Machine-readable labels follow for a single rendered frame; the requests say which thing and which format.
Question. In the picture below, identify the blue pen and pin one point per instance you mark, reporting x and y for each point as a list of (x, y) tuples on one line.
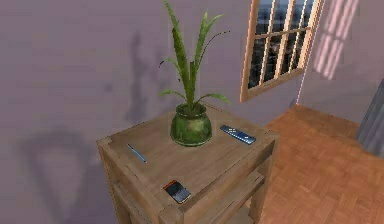
[(136, 153)]

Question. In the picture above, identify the black mobile phone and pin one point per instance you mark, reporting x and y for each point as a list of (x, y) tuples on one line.
[(177, 192)]

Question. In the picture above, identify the wooden side table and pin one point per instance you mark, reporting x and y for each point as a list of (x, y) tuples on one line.
[(206, 166)]

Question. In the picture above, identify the wooden framed window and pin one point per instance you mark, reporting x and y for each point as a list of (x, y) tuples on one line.
[(279, 46)]

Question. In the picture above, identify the houseplant in green pot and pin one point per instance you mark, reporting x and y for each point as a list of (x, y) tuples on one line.
[(191, 128)]

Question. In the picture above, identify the blue remote control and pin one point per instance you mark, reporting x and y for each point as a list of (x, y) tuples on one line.
[(238, 134)]

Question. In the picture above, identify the grey curtain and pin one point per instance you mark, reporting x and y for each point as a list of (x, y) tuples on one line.
[(373, 126)]

